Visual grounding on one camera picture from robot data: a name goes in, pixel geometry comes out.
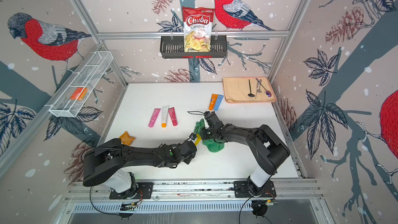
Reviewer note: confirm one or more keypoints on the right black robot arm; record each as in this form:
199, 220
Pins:
267, 148

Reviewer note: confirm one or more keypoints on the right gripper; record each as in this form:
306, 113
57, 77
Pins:
203, 135

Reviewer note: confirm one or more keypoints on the Chuba cassava chips bag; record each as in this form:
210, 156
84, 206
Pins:
197, 26

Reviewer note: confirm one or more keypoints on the white wire wall shelf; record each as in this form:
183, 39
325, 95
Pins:
88, 76

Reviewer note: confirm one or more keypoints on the orange packet in shelf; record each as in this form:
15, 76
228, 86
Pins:
79, 94

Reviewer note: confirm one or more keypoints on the orange toothpaste tube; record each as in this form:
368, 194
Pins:
212, 101

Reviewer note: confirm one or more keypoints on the black wire wall basket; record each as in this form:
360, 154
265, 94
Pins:
173, 48

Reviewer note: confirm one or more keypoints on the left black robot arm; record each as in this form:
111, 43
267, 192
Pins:
104, 161

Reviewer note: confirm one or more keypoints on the red pink toothpaste tube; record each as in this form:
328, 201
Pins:
172, 114

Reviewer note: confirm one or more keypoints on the green cleaning cloth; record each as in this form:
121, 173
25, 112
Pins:
211, 145

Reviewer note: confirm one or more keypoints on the blue toothpaste tube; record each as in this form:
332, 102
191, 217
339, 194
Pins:
218, 102

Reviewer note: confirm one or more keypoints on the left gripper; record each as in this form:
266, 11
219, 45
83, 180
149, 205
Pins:
188, 161

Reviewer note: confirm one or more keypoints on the magenta toothpaste tube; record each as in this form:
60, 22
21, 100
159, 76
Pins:
154, 117

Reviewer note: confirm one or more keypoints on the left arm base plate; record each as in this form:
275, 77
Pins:
138, 191

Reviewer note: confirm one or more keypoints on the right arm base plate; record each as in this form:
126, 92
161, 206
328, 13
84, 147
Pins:
246, 189

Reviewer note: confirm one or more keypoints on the pink tray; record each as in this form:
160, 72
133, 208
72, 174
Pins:
248, 89

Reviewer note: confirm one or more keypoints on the patterned handle utensil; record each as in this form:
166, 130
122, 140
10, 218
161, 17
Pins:
257, 89

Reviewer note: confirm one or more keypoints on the white toothpaste tube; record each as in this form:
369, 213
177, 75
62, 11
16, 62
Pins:
164, 116

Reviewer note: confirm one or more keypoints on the yellow toothpaste tube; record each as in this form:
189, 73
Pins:
198, 139

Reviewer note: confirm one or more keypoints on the orange snack packet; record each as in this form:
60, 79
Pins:
126, 139

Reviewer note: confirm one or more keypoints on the black spoon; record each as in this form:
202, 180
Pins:
250, 94

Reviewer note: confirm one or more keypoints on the iridescent purple spoon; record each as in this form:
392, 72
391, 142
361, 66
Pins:
268, 93

